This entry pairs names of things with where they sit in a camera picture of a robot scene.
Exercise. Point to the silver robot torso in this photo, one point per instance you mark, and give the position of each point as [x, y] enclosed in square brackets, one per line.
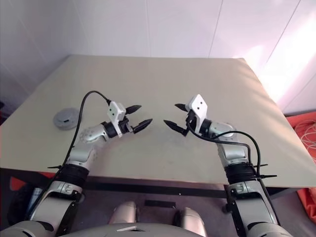
[148, 232]

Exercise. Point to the black tape strip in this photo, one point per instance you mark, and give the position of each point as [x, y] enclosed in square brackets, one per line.
[160, 203]

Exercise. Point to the grey motor lid with circuit board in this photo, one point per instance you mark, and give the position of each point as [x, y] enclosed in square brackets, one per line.
[65, 116]

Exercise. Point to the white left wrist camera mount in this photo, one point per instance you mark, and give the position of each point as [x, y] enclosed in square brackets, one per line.
[114, 109]

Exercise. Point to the dark metal table frame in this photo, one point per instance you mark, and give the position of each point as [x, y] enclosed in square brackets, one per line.
[153, 186]

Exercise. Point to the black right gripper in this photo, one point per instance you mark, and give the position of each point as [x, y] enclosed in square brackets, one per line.
[192, 116]

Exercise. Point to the orange bag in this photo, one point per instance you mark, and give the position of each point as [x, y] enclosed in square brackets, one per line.
[308, 202]

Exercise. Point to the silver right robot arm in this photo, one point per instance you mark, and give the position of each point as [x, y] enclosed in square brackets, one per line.
[232, 153]

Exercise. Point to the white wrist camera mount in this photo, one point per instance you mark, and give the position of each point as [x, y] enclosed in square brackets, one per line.
[198, 105]
[114, 109]

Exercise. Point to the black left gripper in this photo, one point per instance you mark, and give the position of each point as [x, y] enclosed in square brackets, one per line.
[125, 124]

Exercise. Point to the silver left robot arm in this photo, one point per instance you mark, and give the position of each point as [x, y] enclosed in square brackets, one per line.
[86, 135]

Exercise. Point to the pale rounded robot leg cover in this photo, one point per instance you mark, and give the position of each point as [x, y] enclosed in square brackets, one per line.
[126, 212]
[190, 219]

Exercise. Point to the orange fabric piece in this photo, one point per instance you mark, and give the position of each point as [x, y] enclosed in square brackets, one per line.
[17, 185]

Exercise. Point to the black zip tie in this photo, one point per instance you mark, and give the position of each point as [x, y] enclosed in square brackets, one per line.
[54, 167]
[269, 175]
[261, 165]

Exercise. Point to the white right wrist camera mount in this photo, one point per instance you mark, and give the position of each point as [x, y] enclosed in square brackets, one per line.
[198, 105]

